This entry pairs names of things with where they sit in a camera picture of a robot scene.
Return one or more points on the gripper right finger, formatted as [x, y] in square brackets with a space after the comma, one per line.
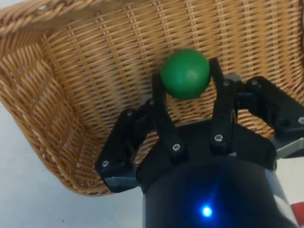
[224, 118]

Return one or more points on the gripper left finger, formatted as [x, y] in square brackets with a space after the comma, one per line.
[164, 123]

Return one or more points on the green ball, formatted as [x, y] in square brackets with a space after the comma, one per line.
[185, 73]

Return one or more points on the wicker basket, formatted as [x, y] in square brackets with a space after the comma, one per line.
[95, 71]

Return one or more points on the red cylinder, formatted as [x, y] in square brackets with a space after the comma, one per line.
[298, 208]

